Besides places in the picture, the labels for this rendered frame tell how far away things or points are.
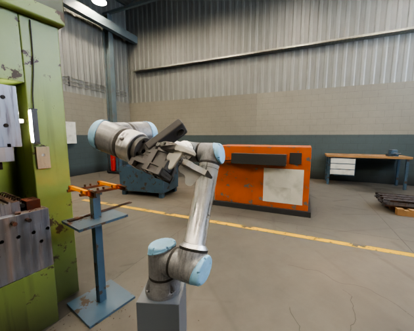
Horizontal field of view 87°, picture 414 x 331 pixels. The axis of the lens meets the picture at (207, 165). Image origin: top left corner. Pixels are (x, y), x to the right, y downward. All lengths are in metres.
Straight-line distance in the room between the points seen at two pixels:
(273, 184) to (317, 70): 5.11
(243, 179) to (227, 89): 5.14
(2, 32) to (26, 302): 1.86
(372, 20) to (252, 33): 3.53
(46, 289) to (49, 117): 1.31
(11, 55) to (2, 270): 1.45
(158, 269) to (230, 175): 3.45
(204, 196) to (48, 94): 1.55
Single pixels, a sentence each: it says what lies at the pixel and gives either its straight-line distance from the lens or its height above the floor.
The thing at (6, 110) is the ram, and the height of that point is 1.61.
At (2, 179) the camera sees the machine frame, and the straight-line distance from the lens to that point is 2.46.
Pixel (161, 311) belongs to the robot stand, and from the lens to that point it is 1.35.
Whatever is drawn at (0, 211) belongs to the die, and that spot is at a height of 0.95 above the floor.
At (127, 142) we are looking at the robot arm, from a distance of 0.60.
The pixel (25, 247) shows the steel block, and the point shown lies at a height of 0.67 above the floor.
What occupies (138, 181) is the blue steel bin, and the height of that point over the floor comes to 0.37.
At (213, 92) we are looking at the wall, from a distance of 9.11.
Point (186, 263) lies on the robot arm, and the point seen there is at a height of 0.83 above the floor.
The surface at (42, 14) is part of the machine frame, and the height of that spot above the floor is 2.32.
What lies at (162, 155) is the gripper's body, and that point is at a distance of 0.55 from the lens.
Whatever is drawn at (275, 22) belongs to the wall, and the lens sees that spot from 9.20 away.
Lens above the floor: 1.43
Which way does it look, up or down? 7 degrees down
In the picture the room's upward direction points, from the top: straight up
